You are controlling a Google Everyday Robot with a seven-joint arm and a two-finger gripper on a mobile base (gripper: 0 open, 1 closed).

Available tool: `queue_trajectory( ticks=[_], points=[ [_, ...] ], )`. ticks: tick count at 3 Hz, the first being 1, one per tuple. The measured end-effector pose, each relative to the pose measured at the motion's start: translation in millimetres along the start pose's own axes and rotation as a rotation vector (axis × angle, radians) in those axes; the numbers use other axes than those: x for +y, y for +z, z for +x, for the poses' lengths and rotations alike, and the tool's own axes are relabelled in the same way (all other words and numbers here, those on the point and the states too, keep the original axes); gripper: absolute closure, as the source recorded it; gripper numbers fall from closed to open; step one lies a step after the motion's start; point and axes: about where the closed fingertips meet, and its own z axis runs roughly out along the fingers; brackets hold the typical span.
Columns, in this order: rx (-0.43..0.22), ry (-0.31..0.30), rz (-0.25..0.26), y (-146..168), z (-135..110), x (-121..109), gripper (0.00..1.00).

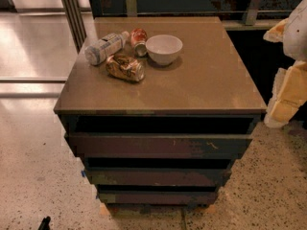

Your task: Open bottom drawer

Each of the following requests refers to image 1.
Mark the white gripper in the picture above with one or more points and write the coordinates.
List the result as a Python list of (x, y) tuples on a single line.
[(297, 33)]

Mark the drawer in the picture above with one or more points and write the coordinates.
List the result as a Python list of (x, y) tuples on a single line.
[(157, 146), (159, 177), (160, 198)]

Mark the brown drawer cabinet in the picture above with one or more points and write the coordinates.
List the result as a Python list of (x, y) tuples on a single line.
[(206, 91)]

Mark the top drawer front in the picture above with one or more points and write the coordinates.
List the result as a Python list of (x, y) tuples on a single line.
[(157, 146)]

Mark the middle drawer front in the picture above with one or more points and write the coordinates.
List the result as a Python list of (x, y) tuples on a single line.
[(159, 177)]

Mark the white bowl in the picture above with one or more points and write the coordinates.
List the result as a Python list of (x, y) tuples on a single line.
[(164, 49)]

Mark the red soda can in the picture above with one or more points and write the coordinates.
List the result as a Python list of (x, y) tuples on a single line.
[(138, 38)]

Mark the crushed brown snack can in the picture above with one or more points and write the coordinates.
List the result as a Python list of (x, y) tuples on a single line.
[(125, 68)]

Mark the clear plastic water bottle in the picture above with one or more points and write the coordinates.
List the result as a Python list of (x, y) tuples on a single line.
[(105, 47)]

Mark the black object on floor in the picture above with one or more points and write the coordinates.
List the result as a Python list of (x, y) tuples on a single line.
[(45, 224)]

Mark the metal railing post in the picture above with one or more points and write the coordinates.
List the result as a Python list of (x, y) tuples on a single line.
[(75, 21)]

